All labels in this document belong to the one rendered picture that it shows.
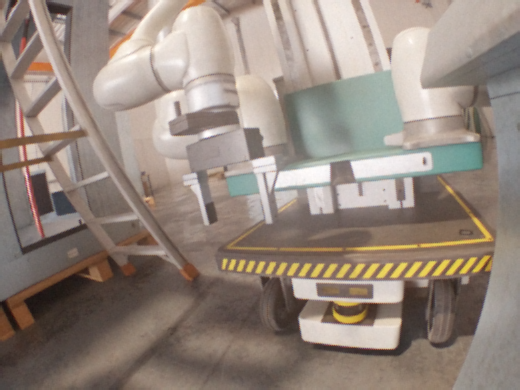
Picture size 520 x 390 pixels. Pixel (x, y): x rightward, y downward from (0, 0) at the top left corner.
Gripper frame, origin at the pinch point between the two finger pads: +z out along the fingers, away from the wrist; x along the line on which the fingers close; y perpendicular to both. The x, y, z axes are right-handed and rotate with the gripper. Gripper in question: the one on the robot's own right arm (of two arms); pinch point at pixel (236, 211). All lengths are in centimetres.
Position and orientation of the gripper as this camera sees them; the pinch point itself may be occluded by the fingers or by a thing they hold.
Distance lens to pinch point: 42.9
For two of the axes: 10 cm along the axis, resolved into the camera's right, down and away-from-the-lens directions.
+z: 2.0, 9.7, 1.6
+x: -8.4, 0.9, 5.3
